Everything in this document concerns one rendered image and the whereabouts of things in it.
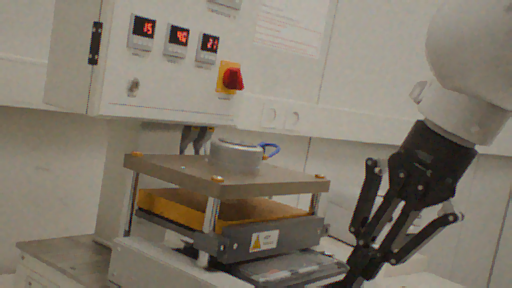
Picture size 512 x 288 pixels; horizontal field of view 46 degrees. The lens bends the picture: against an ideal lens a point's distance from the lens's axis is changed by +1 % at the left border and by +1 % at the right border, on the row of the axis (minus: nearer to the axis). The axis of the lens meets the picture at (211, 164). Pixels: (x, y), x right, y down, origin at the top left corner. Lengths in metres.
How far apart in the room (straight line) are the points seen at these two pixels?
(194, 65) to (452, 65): 0.50
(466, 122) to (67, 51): 0.55
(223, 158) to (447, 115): 0.31
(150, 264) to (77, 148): 0.65
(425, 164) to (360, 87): 1.38
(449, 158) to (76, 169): 0.90
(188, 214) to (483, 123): 0.37
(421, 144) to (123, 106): 0.41
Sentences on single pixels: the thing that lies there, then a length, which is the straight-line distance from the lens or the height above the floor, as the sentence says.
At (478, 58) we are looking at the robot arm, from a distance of 0.54.
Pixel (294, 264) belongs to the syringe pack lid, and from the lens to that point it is 0.82.
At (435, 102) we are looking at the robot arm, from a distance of 0.69.
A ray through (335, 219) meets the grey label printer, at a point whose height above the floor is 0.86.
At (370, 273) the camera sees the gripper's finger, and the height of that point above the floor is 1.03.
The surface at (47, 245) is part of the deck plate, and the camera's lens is 0.98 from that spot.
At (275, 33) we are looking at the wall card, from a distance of 1.71.
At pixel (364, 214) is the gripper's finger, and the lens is 0.76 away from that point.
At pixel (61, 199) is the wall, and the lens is 1.38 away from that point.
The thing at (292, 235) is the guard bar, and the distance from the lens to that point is 0.85.
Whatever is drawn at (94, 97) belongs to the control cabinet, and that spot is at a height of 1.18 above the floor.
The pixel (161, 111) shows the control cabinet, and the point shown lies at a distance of 0.92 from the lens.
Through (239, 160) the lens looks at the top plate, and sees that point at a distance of 0.83.
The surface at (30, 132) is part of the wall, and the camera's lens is 1.31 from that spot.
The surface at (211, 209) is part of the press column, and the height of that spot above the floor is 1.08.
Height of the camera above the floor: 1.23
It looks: 8 degrees down
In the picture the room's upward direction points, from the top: 10 degrees clockwise
